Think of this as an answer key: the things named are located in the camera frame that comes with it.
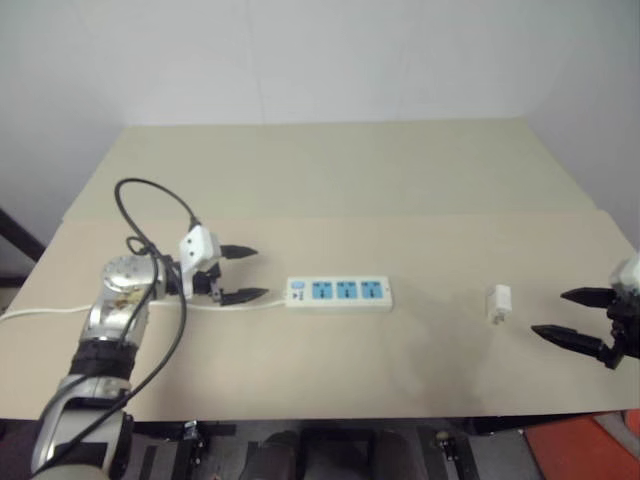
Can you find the metal table clamp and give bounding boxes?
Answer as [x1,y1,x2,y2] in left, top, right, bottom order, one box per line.
[182,421,207,454]
[433,429,458,464]

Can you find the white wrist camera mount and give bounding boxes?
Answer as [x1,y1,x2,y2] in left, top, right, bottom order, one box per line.
[610,251,640,297]
[177,224,221,299]

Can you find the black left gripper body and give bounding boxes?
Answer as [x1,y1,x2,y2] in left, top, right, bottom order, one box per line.
[191,258,225,306]

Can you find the white power strip cord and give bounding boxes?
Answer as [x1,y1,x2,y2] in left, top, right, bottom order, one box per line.
[0,294,289,324]

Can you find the white power strip blue sockets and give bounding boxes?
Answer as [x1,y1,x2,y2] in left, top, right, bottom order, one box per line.
[285,275,395,314]

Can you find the dark rounded shape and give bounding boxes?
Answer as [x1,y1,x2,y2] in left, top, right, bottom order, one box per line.
[262,430,302,480]

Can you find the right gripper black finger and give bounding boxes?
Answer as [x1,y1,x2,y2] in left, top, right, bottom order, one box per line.
[559,287,616,309]
[530,324,602,359]

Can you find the orange red object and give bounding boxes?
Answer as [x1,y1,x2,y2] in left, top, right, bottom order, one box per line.
[522,412,640,480]

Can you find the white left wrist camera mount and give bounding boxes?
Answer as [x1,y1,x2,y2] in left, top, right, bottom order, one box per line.
[177,224,221,299]

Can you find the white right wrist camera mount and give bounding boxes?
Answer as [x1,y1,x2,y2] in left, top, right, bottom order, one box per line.
[610,251,640,297]

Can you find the white plug adapter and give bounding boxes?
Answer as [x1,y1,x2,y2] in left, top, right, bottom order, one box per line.
[485,284,515,327]

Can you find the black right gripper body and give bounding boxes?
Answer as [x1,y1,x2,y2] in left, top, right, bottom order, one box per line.
[598,288,640,372]

